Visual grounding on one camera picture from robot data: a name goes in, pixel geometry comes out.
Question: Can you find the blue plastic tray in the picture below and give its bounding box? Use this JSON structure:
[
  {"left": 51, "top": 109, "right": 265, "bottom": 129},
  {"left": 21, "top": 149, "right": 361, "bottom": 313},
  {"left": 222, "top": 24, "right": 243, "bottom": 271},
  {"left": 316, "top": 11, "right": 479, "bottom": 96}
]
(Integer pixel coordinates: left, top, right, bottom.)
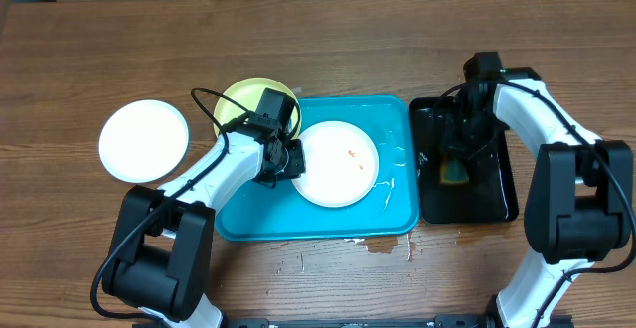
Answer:
[{"left": 215, "top": 95, "right": 419, "bottom": 242}]

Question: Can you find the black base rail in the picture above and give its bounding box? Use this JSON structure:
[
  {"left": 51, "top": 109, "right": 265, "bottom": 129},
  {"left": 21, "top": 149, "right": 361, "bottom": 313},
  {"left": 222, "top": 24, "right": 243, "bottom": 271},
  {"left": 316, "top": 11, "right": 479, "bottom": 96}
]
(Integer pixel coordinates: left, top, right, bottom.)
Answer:
[{"left": 132, "top": 312, "right": 575, "bottom": 328}]

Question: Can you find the green and yellow sponge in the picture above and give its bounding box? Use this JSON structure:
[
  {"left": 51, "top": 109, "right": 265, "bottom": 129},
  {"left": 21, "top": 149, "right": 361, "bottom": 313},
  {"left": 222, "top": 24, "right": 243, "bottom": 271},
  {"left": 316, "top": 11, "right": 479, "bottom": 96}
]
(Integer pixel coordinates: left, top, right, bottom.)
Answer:
[{"left": 439, "top": 157, "right": 469, "bottom": 185}]

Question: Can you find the black plastic tray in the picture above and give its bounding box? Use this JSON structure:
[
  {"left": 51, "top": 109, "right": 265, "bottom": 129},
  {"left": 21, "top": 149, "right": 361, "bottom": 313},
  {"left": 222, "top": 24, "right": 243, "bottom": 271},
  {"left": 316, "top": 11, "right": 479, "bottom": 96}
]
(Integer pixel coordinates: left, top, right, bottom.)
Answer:
[{"left": 408, "top": 97, "right": 519, "bottom": 224}]

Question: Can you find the yellow-green plate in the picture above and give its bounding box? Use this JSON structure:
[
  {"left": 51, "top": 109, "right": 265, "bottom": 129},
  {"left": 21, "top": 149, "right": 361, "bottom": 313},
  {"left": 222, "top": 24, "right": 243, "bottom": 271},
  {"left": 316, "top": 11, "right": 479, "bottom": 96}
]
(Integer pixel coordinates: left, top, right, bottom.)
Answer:
[{"left": 213, "top": 78, "right": 302, "bottom": 142}]

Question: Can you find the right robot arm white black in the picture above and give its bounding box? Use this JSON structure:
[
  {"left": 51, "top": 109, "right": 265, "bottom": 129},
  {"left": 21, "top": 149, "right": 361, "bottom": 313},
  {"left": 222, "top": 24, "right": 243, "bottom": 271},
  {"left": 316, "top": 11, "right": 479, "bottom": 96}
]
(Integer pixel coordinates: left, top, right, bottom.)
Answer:
[{"left": 432, "top": 52, "right": 635, "bottom": 327}]

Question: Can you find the white plate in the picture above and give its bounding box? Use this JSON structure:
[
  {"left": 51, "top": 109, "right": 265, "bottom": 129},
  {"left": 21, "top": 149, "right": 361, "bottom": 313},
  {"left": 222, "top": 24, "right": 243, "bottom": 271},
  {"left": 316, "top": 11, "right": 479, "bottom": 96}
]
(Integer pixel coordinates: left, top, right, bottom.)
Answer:
[
  {"left": 98, "top": 99, "right": 189, "bottom": 184},
  {"left": 292, "top": 121, "right": 380, "bottom": 208}
]

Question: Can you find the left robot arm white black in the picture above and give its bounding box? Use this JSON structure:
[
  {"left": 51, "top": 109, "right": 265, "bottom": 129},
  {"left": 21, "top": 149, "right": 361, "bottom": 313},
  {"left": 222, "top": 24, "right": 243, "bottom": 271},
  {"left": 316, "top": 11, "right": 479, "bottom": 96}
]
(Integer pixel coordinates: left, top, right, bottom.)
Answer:
[{"left": 89, "top": 88, "right": 305, "bottom": 328}]

